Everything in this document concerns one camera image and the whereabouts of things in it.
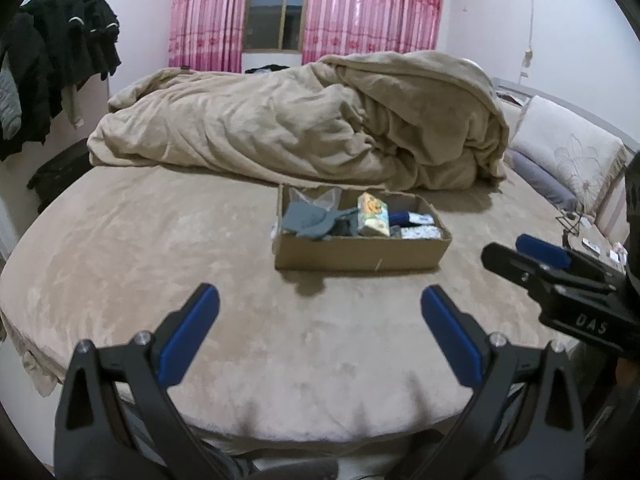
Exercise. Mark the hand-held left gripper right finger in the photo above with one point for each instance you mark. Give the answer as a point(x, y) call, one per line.
point(450, 335)

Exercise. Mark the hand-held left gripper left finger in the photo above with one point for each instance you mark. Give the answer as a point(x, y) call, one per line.
point(192, 330)

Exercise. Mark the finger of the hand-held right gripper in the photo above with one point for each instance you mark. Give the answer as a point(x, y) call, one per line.
point(510, 265)
point(542, 252)

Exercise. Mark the bag of cotton swabs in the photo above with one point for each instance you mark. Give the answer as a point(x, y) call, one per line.
point(422, 233)

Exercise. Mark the blue white pack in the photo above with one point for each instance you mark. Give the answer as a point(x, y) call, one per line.
point(400, 218)

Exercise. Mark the brown cardboard box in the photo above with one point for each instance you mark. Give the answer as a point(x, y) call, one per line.
point(350, 257)

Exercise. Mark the green yellow tissue pack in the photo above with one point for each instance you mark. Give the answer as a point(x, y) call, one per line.
point(374, 217)

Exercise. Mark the dark grey socks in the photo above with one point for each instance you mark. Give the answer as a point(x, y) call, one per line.
point(347, 227)

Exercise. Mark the grey sock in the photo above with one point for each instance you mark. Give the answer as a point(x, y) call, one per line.
point(300, 213)

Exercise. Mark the clear plastic snack bag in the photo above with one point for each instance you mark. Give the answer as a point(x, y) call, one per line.
point(325, 199)

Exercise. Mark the small white device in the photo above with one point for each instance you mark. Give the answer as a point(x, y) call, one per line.
point(592, 246)

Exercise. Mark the grey pillow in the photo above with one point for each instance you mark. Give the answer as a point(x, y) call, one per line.
point(540, 180)

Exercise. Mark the round bed beige sheet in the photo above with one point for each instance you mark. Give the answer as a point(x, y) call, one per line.
point(200, 240)

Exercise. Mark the white flower embroidered pillow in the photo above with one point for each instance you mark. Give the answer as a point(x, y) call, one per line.
point(565, 150)

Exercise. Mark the grey headboard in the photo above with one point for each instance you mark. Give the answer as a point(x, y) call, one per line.
point(580, 116)

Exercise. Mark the black suitcase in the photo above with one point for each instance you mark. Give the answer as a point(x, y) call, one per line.
point(62, 175)

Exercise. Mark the beige fleece duvet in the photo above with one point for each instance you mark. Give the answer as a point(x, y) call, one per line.
point(250, 125)

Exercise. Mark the beige hanging garment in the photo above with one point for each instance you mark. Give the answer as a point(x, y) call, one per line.
point(74, 110)

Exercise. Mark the dark cloth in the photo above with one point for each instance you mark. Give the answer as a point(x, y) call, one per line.
point(267, 68)

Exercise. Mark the pink floral curtain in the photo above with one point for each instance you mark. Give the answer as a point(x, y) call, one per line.
point(375, 5)
point(210, 15)

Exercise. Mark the dark coat with grey sleeve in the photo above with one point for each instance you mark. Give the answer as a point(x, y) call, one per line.
point(25, 85)

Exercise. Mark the black hooded jacket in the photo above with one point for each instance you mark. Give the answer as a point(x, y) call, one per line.
point(80, 35)

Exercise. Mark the window with metal frame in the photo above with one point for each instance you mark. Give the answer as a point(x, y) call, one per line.
point(275, 10)

